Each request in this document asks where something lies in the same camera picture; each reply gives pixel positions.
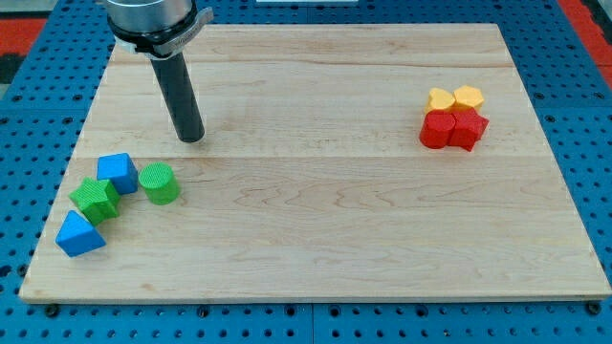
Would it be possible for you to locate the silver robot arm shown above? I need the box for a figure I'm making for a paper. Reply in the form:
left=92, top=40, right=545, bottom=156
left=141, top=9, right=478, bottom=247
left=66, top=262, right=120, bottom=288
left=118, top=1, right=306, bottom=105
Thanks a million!
left=102, top=0, right=214, bottom=60

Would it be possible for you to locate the wooden board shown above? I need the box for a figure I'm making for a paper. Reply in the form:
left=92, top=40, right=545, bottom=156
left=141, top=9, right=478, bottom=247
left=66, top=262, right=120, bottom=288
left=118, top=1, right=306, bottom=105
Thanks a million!
left=20, top=24, right=611, bottom=305

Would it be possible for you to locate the red cylinder block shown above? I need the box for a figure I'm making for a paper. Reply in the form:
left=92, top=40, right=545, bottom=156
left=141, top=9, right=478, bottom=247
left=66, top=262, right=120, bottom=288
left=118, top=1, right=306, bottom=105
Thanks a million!
left=419, top=110, right=456, bottom=149

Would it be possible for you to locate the green cylinder block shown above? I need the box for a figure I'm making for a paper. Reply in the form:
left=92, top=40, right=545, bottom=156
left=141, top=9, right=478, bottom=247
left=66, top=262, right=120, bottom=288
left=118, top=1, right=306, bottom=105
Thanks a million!
left=139, top=161, right=181, bottom=205

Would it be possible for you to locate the yellow heart block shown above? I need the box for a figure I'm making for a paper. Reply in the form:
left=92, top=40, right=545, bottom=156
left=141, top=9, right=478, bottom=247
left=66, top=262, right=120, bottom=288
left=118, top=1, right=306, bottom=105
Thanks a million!
left=424, top=87, right=455, bottom=114

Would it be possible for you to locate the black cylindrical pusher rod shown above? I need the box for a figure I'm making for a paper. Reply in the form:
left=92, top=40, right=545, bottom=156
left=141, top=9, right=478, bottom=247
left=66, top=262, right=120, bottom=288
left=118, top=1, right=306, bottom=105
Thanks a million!
left=151, top=53, right=206, bottom=143

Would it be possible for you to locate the red star block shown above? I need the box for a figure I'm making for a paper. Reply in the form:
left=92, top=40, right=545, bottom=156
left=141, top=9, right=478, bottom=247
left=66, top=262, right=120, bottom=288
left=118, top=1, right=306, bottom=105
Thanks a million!
left=448, top=108, right=490, bottom=151

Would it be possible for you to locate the yellow hexagon block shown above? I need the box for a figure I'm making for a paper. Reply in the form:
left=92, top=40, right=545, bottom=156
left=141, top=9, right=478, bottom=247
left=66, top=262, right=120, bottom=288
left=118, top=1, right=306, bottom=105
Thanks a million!
left=453, top=85, right=485, bottom=111

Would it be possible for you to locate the blue cube block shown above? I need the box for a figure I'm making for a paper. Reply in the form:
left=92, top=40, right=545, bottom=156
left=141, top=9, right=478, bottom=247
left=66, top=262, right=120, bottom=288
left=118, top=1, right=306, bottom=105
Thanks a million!
left=97, top=153, right=138, bottom=195

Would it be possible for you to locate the green star block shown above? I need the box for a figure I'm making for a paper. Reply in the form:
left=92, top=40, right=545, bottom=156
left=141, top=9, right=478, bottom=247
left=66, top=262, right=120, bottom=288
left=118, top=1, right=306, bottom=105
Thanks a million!
left=69, top=177, right=120, bottom=226

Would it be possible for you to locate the blue triangle block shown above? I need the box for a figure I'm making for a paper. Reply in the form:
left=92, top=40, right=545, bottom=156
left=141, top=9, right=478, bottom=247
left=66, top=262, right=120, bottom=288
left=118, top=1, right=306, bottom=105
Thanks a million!
left=55, top=210, right=106, bottom=257

